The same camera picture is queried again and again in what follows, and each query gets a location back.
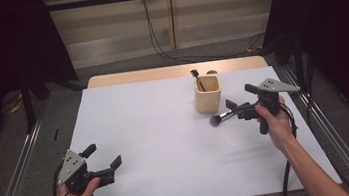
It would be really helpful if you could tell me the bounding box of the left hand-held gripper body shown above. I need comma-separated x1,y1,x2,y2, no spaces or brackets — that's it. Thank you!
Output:
53,144,118,196

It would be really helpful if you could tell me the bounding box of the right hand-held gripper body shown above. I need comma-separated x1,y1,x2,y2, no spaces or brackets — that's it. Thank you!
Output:
232,75,303,122

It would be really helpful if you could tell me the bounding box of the thick black makeup brush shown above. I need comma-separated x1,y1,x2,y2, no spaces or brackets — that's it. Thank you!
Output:
208,109,239,128

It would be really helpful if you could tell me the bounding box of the cream square cup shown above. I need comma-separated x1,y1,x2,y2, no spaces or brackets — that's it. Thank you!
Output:
192,72,225,115

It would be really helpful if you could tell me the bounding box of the thin black flat-head brush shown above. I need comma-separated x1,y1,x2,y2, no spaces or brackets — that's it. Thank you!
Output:
189,68,207,94

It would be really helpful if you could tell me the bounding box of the person's right hand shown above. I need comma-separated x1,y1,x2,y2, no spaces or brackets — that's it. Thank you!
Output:
253,94,299,154

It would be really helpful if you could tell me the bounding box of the black metal stand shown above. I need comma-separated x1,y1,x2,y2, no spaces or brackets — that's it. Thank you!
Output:
17,72,40,134
289,25,306,81

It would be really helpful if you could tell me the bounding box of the white table mat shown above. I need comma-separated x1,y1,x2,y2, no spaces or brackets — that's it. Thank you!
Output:
35,58,344,196

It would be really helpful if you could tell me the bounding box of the wooden table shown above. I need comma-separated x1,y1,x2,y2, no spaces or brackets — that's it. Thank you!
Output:
85,54,268,91

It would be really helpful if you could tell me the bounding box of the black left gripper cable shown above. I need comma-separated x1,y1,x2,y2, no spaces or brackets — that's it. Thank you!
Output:
48,161,72,196

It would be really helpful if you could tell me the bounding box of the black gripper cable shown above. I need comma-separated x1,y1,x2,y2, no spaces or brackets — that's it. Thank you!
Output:
48,161,72,196
270,101,307,196

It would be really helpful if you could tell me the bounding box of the yellow floor cable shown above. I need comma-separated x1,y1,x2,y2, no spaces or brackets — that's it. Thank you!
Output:
6,91,27,114

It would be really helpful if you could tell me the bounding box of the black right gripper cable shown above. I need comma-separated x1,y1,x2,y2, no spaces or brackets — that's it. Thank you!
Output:
270,101,307,196

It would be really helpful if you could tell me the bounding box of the black wall cable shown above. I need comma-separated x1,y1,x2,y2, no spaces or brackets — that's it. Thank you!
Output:
141,0,269,69
142,0,269,69

